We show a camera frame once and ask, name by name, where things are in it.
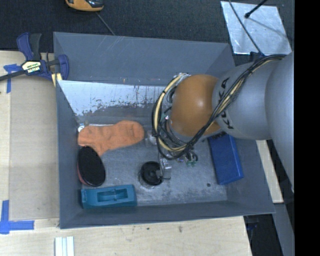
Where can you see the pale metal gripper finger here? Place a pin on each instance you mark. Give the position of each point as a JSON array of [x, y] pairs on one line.
[[166, 167], [151, 139]]

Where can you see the black round disc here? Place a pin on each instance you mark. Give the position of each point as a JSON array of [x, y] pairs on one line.
[[149, 173]]

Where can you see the orange cloth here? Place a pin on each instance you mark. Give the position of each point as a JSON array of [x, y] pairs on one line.
[[112, 136]]

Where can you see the blue flat block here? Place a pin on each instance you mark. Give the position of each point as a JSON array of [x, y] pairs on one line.
[[226, 161]]

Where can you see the teal plastic box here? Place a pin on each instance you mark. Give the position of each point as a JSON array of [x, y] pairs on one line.
[[110, 197]]

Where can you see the black and red oval brush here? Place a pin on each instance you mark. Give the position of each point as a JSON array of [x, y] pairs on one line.
[[92, 167]]

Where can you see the small clear round object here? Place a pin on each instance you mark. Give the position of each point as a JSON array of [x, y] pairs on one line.
[[80, 128]]

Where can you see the grey metal bin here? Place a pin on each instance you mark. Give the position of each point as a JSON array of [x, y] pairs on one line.
[[130, 57]]

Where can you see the pale wood board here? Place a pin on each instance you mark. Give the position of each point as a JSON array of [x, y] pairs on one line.
[[33, 150]]

